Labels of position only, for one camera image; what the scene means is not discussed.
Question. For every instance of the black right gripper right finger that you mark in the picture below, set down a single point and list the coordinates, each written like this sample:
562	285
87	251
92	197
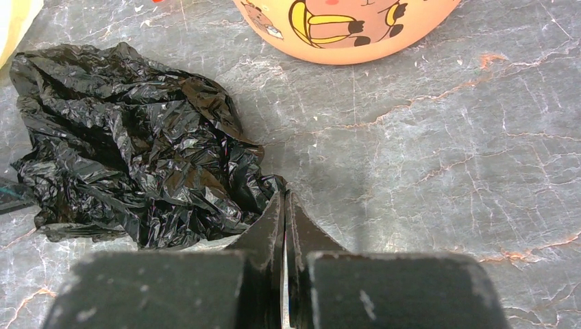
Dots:
331	287

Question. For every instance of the orange plastic trash bin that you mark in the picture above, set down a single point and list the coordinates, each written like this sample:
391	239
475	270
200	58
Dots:
340	32

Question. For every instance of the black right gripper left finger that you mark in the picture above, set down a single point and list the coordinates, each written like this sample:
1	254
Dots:
239	286

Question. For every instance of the black plastic trash bag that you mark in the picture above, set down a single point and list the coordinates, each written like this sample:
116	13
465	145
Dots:
126	146

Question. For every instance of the translucent yellow plastic bag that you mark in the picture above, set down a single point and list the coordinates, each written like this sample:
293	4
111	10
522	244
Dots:
16	18

